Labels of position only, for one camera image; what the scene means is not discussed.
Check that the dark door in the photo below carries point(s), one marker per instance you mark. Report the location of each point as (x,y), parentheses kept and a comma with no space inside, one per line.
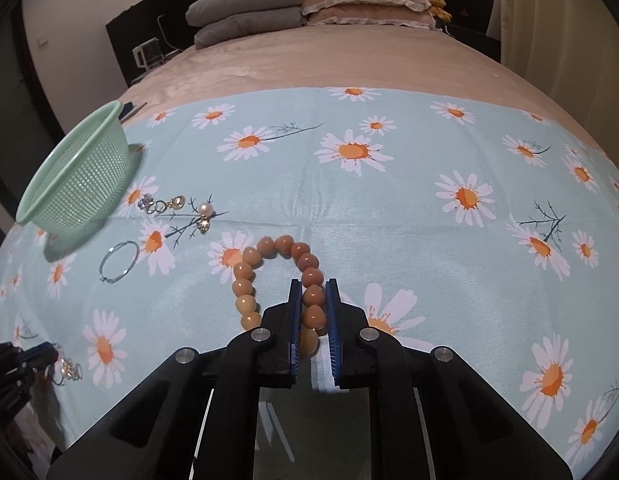
(14,110)

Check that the green plastic basket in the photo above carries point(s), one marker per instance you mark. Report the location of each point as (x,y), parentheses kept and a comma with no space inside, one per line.
(84,180)

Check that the yellow plush toy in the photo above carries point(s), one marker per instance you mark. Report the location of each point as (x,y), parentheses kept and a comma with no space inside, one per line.
(438,7)

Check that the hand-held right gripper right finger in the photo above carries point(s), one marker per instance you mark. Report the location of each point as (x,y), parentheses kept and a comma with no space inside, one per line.
(333,332)

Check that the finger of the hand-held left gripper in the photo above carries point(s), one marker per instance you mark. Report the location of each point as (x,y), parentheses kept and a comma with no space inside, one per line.
(38,355)
(12,385)

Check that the small white appliance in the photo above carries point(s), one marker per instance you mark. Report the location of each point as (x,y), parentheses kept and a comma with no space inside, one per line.
(147,54)

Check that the daisy print cloth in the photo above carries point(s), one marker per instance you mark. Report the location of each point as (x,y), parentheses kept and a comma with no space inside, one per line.
(414,240)

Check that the cream curtain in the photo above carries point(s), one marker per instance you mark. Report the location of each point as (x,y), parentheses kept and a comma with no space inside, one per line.
(549,20)

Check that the beige blanket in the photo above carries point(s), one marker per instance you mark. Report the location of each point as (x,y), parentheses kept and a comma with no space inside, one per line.
(314,60)

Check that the silver crystal earring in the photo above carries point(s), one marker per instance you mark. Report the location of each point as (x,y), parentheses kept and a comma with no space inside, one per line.
(68,371)

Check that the black headboard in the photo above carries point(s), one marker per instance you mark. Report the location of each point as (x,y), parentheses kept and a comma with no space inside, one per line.
(129,35)

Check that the gold crystal earring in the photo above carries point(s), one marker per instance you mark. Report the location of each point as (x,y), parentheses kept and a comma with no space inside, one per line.
(178,202)

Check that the pearl gold earring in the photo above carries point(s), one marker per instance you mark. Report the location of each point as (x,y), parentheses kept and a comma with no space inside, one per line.
(205,208)

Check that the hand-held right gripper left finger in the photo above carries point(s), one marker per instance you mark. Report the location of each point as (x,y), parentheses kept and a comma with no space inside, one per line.
(295,332)

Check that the clear crystal earring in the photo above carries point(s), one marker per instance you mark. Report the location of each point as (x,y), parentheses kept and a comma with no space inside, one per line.
(148,203)

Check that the silver bangle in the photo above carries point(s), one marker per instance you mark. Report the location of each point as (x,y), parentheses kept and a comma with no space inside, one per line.
(102,263)

